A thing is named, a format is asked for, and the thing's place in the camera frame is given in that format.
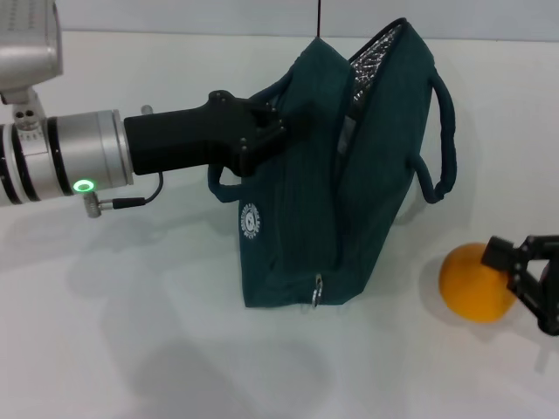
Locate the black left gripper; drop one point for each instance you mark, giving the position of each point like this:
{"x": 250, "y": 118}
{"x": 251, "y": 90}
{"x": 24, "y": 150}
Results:
{"x": 174, "y": 139}

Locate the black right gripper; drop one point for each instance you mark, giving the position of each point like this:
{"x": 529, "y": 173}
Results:
{"x": 541, "y": 301}

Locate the orange pear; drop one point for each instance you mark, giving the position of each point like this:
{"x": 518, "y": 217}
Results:
{"x": 474, "y": 283}

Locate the clear plastic food container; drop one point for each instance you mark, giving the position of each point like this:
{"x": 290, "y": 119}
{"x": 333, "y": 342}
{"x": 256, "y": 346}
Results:
{"x": 347, "y": 139}

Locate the teal blue lunch bag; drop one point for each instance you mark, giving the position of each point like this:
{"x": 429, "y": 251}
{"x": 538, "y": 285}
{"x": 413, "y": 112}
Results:
{"x": 301, "y": 209}

